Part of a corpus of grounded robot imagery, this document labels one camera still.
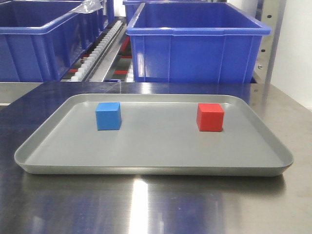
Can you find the red cube block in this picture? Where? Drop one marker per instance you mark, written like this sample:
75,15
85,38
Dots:
210,117

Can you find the grey metal tray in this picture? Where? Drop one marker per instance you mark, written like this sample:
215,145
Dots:
158,136

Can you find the blue cube block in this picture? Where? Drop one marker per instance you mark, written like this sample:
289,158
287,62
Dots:
108,116

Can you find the blue plastic bin right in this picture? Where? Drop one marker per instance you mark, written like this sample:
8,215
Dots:
194,42

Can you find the blue plastic bin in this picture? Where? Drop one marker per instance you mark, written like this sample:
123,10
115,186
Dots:
194,42
40,40

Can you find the blue bin behind right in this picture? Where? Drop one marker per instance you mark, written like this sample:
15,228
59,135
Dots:
131,6

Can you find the clear plastic sheet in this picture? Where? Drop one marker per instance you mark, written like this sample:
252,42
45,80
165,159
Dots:
88,6

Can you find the blue plastic bin left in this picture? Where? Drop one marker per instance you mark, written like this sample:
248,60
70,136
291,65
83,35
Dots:
40,40

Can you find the white roller conveyor rail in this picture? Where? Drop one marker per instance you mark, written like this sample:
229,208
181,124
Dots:
86,70

